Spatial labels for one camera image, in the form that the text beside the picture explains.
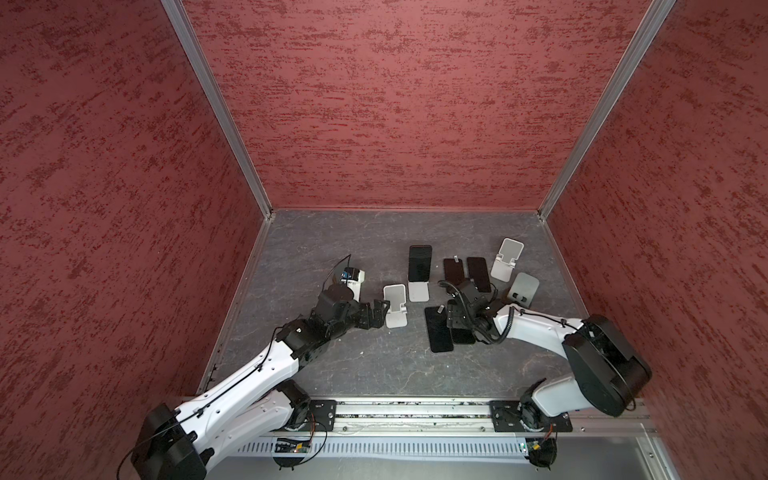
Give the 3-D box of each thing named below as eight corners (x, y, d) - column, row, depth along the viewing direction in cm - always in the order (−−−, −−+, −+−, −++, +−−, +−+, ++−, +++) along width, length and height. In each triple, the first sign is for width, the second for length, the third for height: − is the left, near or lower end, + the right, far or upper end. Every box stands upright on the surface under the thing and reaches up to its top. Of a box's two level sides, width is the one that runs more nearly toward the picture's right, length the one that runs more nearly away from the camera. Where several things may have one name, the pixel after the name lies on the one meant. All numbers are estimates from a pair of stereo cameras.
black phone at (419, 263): (408, 287, 101) (410, 258, 88) (407, 275, 104) (410, 245, 91) (427, 287, 101) (433, 258, 88) (426, 275, 104) (431, 245, 91)
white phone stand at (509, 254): (489, 275, 104) (498, 256, 95) (495, 256, 110) (505, 236, 101) (507, 283, 102) (519, 264, 93) (513, 263, 108) (525, 243, 99)
